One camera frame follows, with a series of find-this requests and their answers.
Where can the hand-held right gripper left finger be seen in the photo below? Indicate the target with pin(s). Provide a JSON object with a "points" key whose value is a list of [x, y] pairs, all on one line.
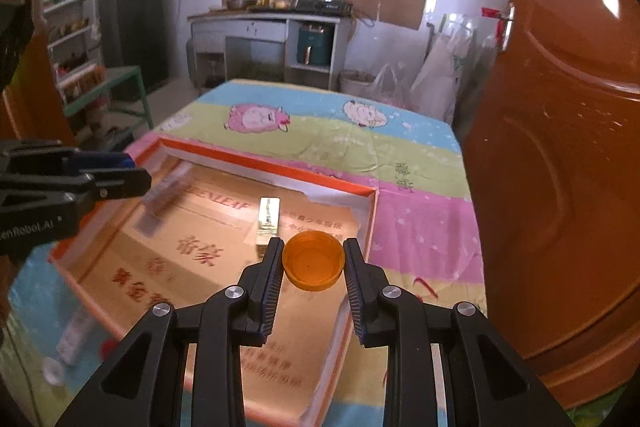
{"points": [[272, 302]]}

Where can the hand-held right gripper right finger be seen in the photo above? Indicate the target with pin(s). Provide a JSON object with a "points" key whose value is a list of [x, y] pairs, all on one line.
{"points": [[356, 307]]}

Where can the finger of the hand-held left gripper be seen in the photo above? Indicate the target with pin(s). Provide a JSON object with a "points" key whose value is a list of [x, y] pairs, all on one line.
{"points": [[125, 184], [105, 161]]}

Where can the clear plastic box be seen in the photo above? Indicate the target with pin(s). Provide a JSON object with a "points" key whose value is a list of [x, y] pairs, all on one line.
{"points": [[160, 202]]}

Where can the orange bottle cap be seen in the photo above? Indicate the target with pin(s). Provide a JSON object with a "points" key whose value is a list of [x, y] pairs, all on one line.
{"points": [[314, 262]]}

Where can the gold rectangular box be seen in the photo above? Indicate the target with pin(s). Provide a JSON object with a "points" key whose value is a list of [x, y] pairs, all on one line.
{"points": [[266, 219]]}

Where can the orange-rimmed cardboard tray box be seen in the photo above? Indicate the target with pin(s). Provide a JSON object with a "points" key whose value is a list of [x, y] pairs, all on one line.
{"points": [[210, 227]]}

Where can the white patterned box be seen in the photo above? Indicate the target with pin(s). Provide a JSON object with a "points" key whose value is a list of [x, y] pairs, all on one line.
{"points": [[75, 337]]}

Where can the brown wooden door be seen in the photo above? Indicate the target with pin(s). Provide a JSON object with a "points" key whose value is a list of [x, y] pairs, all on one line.
{"points": [[550, 157], [45, 97]]}

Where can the green bench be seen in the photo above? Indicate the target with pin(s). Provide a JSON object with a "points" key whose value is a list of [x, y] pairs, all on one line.
{"points": [[125, 74]]}

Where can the black cabinet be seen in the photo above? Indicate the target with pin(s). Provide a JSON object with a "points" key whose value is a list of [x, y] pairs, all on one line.
{"points": [[135, 22]]}

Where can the white shelf rack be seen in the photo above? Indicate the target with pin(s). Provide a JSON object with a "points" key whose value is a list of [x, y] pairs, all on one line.
{"points": [[70, 2]]}

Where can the grey kitchen counter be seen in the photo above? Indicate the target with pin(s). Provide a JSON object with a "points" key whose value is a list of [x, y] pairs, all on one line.
{"points": [[240, 27]]}

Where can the dark cooking pot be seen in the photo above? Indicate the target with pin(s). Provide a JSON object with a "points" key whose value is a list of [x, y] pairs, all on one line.
{"points": [[235, 3]]}

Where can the clear plastic bag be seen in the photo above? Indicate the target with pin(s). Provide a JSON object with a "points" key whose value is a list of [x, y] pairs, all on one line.
{"points": [[387, 87]]}

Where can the white bucket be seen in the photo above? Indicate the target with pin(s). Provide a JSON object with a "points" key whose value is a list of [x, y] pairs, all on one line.
{"points": [[355, 84]]}

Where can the white sack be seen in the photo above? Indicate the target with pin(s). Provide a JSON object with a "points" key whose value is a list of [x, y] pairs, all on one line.
{"points": [[440, 72]]}

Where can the black gas stove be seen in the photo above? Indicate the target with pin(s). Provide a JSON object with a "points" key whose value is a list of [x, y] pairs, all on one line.
{"points": [[327, 6]]}

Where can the red ribbon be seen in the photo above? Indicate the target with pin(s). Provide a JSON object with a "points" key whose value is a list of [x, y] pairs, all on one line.
{"points": [[492, 13]]}

